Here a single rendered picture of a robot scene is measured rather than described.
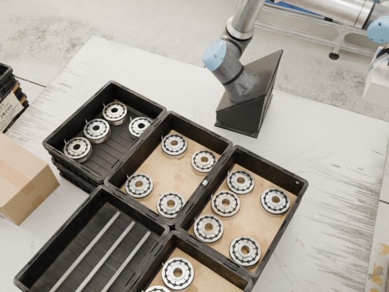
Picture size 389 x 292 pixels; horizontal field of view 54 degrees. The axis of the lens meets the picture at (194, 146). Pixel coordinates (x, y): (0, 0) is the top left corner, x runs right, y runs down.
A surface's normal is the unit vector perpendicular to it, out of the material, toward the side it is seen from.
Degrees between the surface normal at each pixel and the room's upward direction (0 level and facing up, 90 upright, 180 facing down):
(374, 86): 90
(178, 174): 0
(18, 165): 0
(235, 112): 90
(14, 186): 0
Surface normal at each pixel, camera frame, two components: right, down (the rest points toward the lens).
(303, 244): 0.00, -0.58
